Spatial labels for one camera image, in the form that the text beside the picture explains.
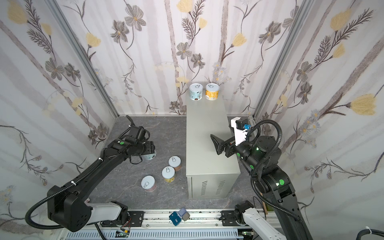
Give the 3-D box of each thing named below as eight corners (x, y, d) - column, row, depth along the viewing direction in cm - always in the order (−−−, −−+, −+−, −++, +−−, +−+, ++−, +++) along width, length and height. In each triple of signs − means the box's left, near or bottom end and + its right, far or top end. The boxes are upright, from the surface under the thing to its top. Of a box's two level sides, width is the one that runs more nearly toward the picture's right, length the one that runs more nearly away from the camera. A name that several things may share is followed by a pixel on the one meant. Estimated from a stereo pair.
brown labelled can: (175, 172, 91) (174, 168, 87) (167, 164, 95) (166, 160, 91) (184, 165, 95) (183, 161, 90) (176, 157, 98) (175, 153, 94)
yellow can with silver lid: (162, 182, 88) (160, 178, 84) (164, 170, 93) (162, 165, 89) (174, 182, 88) (173, 178, 84) (176, 170, 93) (175, 165, 89)
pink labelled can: (142, 192, 85) (139, 188, 80) (145, 179, 90) (142, 175, 85) (155, 192, 85) (153, 188, 80) (157, 179, 90) (155, 175, 85)
